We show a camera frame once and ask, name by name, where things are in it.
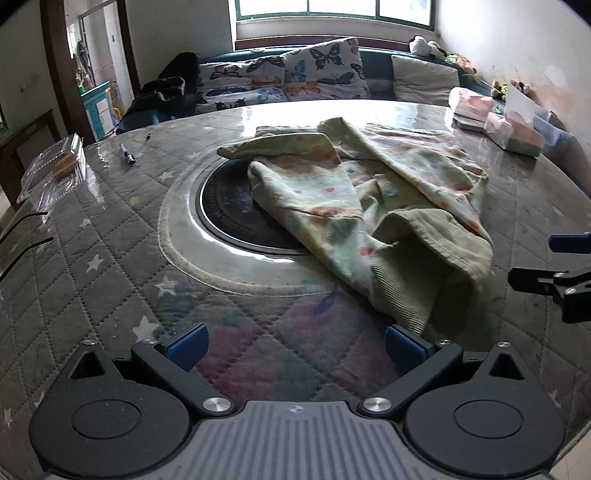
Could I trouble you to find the round black induction cooktop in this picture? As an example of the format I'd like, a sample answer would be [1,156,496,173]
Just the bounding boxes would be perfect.
[196,159,315,257]

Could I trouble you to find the white and black plush toy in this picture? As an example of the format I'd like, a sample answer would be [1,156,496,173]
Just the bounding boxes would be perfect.
[409,36,446,60]

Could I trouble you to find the dark wooden door frame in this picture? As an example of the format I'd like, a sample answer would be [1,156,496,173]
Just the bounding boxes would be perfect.
[41,0,141,144]

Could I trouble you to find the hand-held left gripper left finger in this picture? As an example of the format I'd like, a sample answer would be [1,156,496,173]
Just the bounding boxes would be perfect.
[69,323,234,418]

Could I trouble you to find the green orange toy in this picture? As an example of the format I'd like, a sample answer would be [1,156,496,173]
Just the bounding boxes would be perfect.
[445,53,476,75]

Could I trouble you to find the teal sofa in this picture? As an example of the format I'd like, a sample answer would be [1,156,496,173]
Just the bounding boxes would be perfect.
[115,46,509,134]

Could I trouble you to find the large butterfly print pillow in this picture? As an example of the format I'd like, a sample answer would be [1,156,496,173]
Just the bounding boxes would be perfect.
[283,37,370,100]

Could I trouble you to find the clear plastic storage box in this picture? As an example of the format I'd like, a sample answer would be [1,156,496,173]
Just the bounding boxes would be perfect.
[531,108,575,160]

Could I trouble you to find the patterned green children's garment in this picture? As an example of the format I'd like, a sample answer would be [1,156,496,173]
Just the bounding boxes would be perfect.
[217,117,495,337]

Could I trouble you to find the green white tissue pack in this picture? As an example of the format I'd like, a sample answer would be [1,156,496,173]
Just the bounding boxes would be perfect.
[485,82,546,158]

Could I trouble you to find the clear plastic container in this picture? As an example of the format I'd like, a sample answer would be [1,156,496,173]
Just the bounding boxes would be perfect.
[17,133,88,206]

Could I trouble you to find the black clothing pile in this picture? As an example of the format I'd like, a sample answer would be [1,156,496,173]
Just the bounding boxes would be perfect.
[124,52,201,127]

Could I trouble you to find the long butterfly print cushion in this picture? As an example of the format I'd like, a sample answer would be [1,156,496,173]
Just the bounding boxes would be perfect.
[196,85,289,114]
[198,54,287,90]

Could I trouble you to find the pink white tissue pack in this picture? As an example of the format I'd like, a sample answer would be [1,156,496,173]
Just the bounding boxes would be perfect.
[449,87,497,121]

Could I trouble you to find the dark wooden sideboard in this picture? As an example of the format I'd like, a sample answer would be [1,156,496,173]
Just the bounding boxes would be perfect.
[0,108,63,213]

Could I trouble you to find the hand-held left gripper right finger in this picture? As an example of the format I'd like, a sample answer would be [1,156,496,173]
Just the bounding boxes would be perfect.
[360,324,525,418]

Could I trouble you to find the black cable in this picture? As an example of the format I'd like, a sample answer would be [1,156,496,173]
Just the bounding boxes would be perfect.
[0,236,55,282]
[0,211,49,241]

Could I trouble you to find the green framed window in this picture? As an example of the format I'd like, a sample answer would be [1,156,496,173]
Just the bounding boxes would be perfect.
[228,0,437,29]

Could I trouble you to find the flat grey book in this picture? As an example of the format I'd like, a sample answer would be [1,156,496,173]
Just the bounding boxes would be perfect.
[452,115,490,132]

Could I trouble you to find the blue cabinet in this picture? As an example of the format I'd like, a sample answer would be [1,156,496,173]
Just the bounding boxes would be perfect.
[81,80,122,141]

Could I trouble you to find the grey pillow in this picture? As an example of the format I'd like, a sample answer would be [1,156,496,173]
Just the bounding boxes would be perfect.
[392,54,460,108]

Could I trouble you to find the brown teddy bear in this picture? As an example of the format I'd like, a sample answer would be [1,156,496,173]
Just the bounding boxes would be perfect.
[489,79,532,100]

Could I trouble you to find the hanging clothes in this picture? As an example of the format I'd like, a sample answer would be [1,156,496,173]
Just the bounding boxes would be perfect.
[74,39,90,75]

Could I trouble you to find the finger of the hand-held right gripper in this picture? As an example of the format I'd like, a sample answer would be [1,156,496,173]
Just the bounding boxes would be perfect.
[508,268,591,324]
[549,234,591,254]

